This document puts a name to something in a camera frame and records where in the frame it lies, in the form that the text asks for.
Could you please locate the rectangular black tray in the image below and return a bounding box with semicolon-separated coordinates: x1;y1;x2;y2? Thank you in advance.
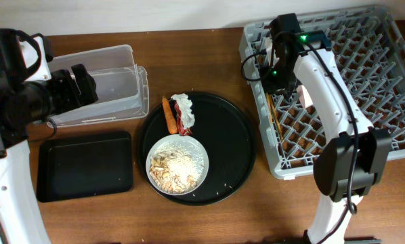
37;131;133;203

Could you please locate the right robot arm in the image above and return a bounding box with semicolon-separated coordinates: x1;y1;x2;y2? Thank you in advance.
270;30;391;243

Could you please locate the grey plate with food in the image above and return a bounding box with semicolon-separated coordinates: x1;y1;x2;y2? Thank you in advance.
145;134;209;197

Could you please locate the grey dishwasher rack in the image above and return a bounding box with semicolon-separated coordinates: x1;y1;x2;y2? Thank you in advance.
239;6;405;180

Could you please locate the orange carrot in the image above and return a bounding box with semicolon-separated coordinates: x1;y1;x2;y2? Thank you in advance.
162;97;178;134

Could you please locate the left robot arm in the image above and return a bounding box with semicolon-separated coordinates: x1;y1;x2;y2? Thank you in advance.
0;28;98;243

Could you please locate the clear plastic bin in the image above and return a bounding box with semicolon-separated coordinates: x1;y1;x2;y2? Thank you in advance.
49;45;149;127

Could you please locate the round black tray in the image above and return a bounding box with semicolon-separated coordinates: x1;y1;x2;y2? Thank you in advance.
156;92;256;206

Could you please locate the wooden chopstick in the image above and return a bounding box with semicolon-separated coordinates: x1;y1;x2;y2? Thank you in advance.
269;96;284;142
265;93;278;130

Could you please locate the white napkin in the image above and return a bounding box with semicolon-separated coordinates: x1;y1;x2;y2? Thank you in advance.
171;94;195;129

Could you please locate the black cable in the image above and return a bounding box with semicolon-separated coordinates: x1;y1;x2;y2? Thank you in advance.
240;50;271;83

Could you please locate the red snack wrapper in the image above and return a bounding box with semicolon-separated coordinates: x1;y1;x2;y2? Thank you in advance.
174;102;192;136

